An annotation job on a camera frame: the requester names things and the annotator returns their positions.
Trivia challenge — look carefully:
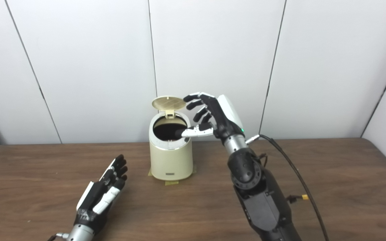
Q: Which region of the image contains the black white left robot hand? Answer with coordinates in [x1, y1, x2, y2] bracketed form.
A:
[74, 154, 128, 235]

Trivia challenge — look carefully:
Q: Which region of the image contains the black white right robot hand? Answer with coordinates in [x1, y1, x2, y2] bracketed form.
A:
[180, 92, 246, 144]

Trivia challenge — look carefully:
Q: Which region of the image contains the yellow cable connector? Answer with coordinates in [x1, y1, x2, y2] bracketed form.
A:
[287, 194, 309, 204]

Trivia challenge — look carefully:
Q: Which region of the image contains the cream-colored round bin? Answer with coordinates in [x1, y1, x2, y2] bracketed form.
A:
[149, 112, 193, 181]

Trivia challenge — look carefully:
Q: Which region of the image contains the cream round bin lid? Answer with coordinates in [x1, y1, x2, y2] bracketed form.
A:
[152, 96, 187, 118]

